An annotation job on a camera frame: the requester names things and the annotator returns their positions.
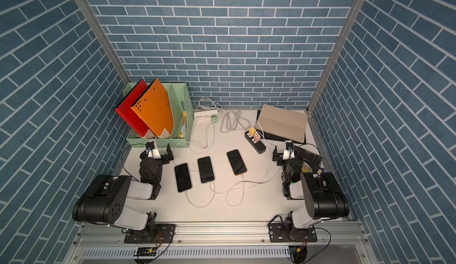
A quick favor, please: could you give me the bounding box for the black phone green case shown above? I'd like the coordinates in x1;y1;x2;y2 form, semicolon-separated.
175;163;192;193
197;157;215;184

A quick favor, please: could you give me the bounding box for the white charging cable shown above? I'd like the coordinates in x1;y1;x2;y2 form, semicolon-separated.
173;119;217;209
206;128;271;195
226;121;282;208

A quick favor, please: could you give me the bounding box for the black phone pink case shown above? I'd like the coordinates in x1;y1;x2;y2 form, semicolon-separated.
227;149;247;176

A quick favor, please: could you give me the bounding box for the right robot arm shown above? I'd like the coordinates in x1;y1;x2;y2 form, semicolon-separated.
267;142;350;245

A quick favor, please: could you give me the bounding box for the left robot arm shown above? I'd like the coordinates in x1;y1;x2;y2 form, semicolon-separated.
72;141;176;245

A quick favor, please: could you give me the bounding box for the black book gold emblem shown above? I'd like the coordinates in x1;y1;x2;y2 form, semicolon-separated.
293;146;322;174

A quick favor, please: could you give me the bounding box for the black power strip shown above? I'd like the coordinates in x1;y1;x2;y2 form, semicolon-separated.
244;131;267;154

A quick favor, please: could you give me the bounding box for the orange folder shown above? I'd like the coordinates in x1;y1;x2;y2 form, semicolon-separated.
131;78;173;138

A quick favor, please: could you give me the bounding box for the white power strip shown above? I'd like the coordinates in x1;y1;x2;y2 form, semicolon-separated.
194;110;219;120

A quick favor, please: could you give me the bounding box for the green USB charger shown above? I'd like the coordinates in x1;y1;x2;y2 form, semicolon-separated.
211;115;219;124

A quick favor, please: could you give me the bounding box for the green mesh file organizer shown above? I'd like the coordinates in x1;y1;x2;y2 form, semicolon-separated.
123;82;194;148

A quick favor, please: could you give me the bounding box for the red folder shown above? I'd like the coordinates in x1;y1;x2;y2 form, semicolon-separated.
115;80;154;138

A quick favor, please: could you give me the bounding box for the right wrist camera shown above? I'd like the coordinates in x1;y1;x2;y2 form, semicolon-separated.
283;140;295;160

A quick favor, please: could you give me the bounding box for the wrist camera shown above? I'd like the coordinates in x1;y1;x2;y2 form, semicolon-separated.
283;140;295;160
146;141;161;159

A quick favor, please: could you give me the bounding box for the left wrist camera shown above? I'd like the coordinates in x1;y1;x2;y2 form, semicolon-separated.
146;141;161;159

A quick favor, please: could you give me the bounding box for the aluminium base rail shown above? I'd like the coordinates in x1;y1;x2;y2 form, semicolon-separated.
73;221;368;247

